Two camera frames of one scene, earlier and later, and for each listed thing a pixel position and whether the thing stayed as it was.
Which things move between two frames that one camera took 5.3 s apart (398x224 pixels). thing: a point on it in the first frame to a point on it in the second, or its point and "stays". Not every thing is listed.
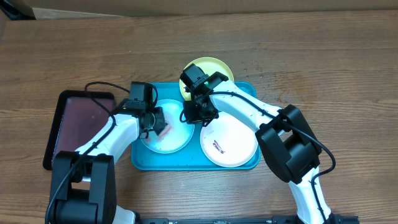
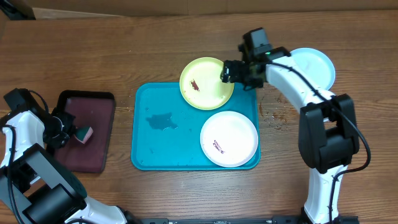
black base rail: x=275 y=219 stays
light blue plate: x=181 y=132 to x=317 y=66
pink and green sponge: x=167 y=128 to x=82 y=134
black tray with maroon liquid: x=78 y=119 stays
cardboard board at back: x=66 y=9 stays
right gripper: x=193 y=119 to x=236 y=68
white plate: x=227 y=142 stays
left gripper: x=158 y=120 to x=68 y=119
